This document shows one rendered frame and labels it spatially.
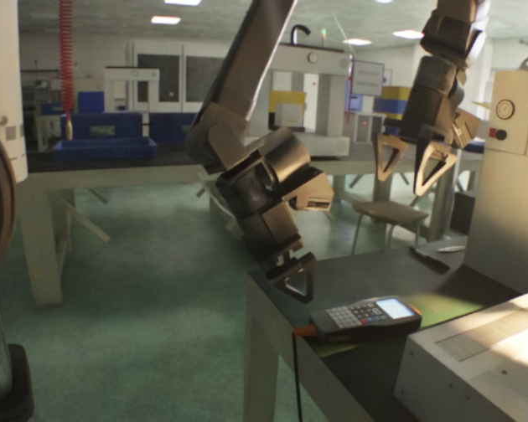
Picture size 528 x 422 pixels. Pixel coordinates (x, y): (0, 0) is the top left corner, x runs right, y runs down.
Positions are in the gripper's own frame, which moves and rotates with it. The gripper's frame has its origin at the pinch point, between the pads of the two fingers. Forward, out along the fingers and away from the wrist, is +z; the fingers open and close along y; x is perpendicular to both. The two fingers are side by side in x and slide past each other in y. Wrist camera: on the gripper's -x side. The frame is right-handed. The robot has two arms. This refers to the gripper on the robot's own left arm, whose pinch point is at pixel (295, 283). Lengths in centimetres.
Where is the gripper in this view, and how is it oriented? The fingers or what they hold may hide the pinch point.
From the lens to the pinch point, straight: 58.6
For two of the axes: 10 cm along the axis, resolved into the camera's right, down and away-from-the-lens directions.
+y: -2.9, -2.9, 9.1
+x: -8.5, 5.2, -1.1
